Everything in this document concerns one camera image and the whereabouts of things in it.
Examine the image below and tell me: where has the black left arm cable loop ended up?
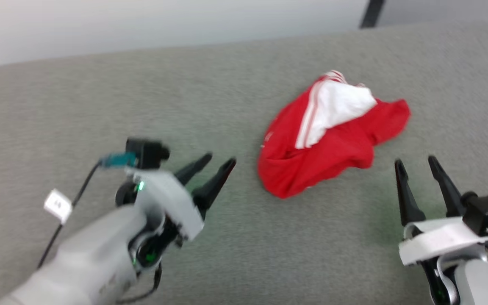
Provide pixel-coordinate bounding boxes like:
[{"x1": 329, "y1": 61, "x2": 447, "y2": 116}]
[{"x1": 116, "y1": 262, "x2": 163, "y2": 305}]

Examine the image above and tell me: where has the black left camera cable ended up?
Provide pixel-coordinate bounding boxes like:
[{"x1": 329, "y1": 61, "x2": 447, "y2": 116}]
[{"x1": 36, "y1": 161, "x2": 103, "y2": 270}]

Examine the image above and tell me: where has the grey fabric sofa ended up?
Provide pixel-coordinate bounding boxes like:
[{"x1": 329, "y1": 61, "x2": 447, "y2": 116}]
[{"x1": 0, "y1": 21, "x2": 488, "y2": 305}]

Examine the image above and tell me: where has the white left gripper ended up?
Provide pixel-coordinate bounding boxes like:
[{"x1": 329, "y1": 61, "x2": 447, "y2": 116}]
[{"x1": 116, "y1": 152, "x2": 237, "y2": 242}]

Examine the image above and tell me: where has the red and white jersey garment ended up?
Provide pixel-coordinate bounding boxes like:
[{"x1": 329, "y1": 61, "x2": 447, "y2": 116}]
[{"x1": 257, "y1": 70, "x2": 411, "y2": 200}]

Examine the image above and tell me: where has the dark vertical post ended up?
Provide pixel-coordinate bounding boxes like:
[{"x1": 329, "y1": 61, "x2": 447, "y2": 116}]
[{"x1": 359, "y1": 0, "x2": 386, "y2": 29}]

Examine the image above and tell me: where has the teal left camera connector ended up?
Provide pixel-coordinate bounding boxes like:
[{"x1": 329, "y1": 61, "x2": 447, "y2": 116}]
[{"x1": 100, "y1": 152, "x2": 138, "y2": 168}]

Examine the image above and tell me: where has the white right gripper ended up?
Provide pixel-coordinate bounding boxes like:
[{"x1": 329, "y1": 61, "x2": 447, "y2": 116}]
[{"x1": 394, "y1": 155, "x2": 488, "y2": 267}]

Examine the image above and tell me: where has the white cable tag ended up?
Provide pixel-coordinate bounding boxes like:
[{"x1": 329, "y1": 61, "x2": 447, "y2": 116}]
[{"x1": 44, "y1": 189, "x2": 73, "y2": 224}]

